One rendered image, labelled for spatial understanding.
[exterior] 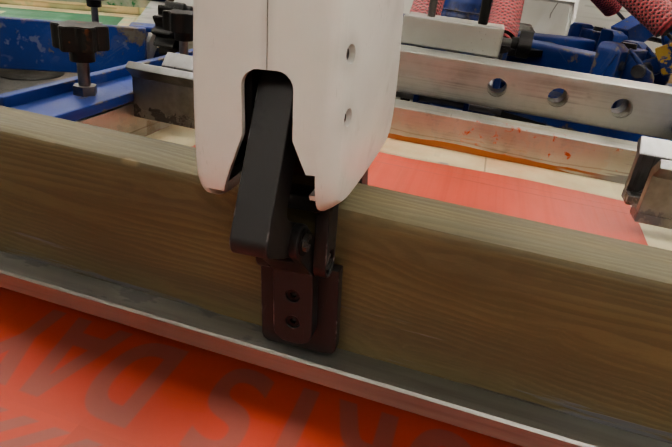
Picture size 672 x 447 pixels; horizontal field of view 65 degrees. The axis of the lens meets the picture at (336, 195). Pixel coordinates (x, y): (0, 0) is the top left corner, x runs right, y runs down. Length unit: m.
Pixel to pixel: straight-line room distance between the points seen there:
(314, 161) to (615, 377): 0.14
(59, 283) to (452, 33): 0.55
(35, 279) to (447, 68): 0.50
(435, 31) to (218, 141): 0.56
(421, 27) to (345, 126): 0.56
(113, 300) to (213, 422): 0.07
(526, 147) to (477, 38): 0.17
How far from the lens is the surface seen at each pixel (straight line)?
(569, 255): 0.20
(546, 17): 4.58
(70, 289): 0.27
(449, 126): 0.60
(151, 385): 0.26
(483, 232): 0.20
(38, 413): 0.26
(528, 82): 0.66
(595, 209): 0.53
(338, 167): 0.16
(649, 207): 0.46
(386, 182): 0.49
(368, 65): 0.17
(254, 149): 0.16
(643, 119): 0.68
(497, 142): 0.60
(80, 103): 0.49
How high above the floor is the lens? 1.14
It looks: 24 degrees down
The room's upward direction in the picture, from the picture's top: 7 degrees clockwise
